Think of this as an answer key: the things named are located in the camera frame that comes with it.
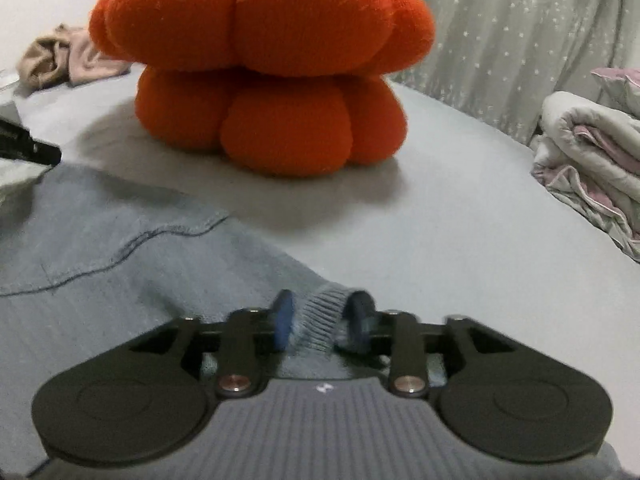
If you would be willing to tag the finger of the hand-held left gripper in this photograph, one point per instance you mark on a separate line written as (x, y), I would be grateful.
(30, 147)

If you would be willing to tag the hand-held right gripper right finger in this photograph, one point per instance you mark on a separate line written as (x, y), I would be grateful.
(357, 320)

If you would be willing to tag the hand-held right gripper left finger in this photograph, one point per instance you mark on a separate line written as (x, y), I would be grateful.
(282, 320)

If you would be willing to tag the grey patterned knit sweater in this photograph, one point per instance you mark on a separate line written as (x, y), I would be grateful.
(125, 270)

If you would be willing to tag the white cloth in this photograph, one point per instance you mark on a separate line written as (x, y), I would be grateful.
(15, 185)

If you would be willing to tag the beige crumpled cloth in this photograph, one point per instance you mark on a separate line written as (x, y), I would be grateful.
(65, 60)

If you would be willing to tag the grey bed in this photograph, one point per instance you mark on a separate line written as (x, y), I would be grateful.
(475, 260)

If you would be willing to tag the orange pumpkin plush pillow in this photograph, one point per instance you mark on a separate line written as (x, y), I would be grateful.
(260, 60)

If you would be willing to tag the folded grey pink quilt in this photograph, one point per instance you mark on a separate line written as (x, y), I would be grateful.
(590, 160)

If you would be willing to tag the grey star print curtain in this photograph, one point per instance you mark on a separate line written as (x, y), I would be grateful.
(525, 35)

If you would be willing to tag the pink pillow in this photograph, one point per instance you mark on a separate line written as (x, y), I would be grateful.
(620, 90)

